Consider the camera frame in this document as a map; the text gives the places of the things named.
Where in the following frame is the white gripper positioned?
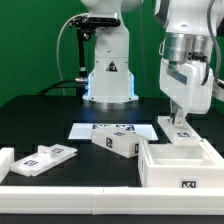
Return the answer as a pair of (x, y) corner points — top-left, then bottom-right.
(160, 59), (214, 127)

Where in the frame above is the white cabinet door with knob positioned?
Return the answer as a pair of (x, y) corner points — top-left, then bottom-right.
(157, 116), (202, 146)

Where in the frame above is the white cabinet body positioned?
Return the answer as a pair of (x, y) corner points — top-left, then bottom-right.
(138, 139), (224, 188)

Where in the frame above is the white cabinet box with tags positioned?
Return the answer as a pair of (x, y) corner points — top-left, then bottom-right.
(92, 127), (149, 158)

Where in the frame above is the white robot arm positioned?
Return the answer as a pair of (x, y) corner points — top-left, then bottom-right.
(81, 0), (224, 126)

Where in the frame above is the white cabinet door left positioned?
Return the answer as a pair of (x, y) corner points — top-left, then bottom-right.
(10, 144), (78, 177)

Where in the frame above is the white tag sheet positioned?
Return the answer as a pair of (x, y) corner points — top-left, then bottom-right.
(69, 123), (158, 141)

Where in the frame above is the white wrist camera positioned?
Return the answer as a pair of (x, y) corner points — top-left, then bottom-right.
(213, 79), (224, 90)

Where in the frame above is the black cable bundle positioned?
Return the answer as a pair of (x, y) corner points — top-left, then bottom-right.
(37, 78), (90, 97)

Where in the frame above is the grey cable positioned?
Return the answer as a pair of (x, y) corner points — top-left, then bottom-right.
(55, 13), (88, 96)

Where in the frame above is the white front wall rail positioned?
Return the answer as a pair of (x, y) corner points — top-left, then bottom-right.
(0, 186), (224, 215)

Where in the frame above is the white left wall block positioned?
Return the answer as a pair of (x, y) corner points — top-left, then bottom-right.
(0, 148), (14, 183)

